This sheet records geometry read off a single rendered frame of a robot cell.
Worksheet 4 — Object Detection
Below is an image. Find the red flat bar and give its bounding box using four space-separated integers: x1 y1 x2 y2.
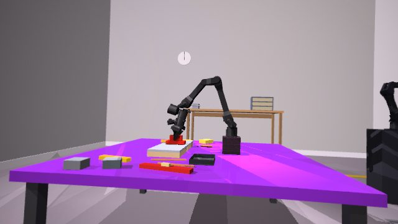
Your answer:
139 162 193 174

